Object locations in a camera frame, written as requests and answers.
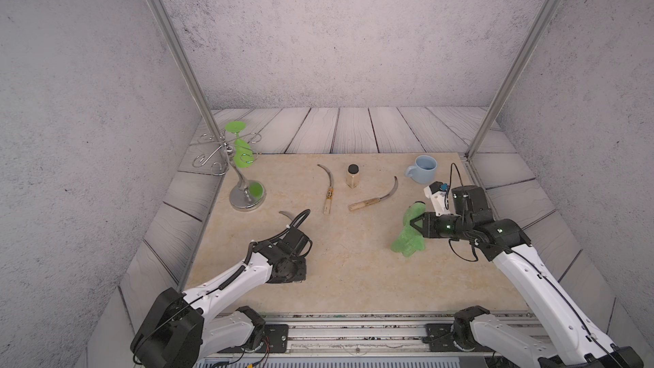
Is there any sickle wooden handle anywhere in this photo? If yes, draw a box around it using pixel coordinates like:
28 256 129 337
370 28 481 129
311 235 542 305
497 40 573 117
348 177 399 211
318 164 334 215
279 211 296 221

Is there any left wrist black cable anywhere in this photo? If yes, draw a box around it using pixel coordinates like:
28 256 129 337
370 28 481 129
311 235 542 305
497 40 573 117
244 208 313 267

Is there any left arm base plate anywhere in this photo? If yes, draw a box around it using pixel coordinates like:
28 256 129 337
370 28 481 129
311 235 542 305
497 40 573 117
218 324 290 354

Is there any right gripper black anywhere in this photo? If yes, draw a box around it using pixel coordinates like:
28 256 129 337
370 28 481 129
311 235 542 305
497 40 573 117
409 210 472 243

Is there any silver metal glass rack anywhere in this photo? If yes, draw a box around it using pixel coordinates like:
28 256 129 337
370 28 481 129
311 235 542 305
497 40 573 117
192 132 267 211

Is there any green microfiber rag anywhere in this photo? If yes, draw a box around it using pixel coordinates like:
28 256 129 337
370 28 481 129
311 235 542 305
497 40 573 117
391 201 426 257

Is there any aluminium rail frame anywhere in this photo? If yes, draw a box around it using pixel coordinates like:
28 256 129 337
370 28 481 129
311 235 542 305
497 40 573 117
289 317 527 351

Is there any right aluminium corner post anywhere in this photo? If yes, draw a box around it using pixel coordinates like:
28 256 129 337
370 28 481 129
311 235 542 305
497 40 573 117
465 0 562 162

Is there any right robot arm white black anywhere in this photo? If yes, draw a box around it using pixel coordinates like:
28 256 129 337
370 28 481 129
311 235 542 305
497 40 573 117
409 182 644 367

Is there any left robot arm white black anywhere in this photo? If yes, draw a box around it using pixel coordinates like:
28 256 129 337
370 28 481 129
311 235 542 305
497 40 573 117
130 227 313 367

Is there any light blue ceramic mug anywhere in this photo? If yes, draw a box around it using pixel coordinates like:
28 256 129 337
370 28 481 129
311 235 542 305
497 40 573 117
405 155 438 185

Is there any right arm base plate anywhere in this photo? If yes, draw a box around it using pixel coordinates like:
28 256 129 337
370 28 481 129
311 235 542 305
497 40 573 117
422 322 493 353

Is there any aluminium corner post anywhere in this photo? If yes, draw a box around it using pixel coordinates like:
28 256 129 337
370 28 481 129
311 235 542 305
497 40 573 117
146 0 225 147
465 0 562 162

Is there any left aluminium corner post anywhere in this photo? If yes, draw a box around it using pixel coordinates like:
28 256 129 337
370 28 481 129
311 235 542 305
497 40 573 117
146 0 225 147

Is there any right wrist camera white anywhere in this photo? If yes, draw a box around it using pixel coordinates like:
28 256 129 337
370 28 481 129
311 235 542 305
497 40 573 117
423 181 451 216

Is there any small jar black lid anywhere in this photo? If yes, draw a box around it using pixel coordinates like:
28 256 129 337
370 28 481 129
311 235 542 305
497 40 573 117
346 164 360 189

